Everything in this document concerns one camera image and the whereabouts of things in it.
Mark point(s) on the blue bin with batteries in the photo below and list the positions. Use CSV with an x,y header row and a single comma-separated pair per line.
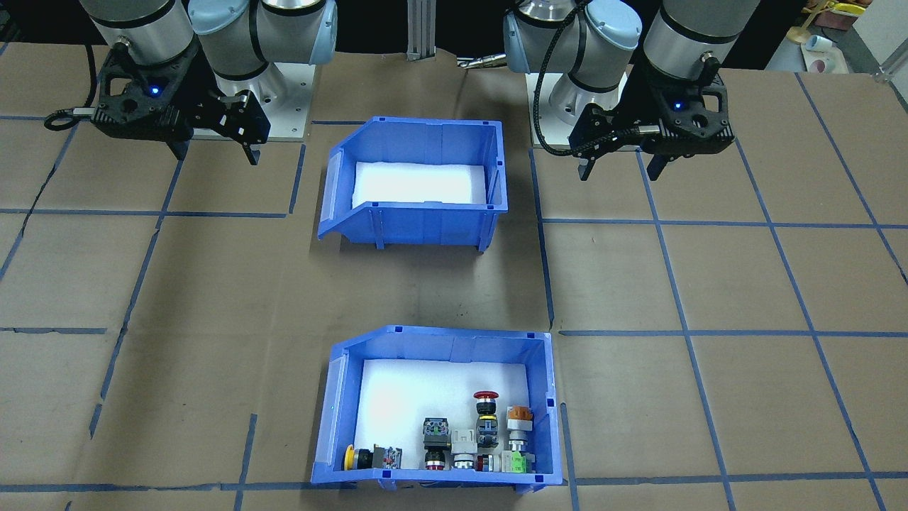
x,y
425,227

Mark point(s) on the yellow push button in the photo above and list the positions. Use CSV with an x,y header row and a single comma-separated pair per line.
x,y
365,458

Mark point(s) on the aluminium extrusion post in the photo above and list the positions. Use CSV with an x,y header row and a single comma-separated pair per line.
x,y
420,28

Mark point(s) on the pink white bowl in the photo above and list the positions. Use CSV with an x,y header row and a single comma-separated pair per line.
x,y
826,65

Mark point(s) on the wooden stand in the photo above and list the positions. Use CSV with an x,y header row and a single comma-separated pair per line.
x,y
800,32

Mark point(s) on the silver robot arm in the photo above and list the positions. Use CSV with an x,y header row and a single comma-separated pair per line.
x,y
142,21
681,35

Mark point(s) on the small red black button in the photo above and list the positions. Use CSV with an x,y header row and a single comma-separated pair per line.
x,y
486,463

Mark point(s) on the white foam pad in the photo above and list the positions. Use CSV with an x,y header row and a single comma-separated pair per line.
x,y
404,397

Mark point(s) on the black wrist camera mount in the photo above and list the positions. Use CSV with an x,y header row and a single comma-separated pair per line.
x,y
106,117
720,131

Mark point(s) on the blue bin with push buttons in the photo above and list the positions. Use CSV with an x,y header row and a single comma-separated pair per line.
x,y
440,344

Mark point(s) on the orange white selector switch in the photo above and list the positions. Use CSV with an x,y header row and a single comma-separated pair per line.
x,y
519,422

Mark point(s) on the red button with black block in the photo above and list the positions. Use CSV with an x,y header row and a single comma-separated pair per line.
x,y
437,431

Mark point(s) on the white square base plate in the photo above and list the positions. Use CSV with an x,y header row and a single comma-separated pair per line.
x,y
291,106
553,124

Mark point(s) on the yellow toy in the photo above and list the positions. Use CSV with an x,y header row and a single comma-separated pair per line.
x,y
844,9

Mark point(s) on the white blue cup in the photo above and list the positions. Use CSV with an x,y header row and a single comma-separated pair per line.
x,y
818,43

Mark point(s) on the green white terminal block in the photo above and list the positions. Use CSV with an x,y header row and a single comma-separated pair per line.
x,y
518,463

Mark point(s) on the metal corner bracket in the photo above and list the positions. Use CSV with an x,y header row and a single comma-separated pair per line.
x,y
890,71

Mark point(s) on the red mushroom emergency button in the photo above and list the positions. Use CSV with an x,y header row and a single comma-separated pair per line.
x,y
486,419

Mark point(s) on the white block silver push button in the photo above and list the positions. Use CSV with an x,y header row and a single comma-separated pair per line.
x,y
464,440

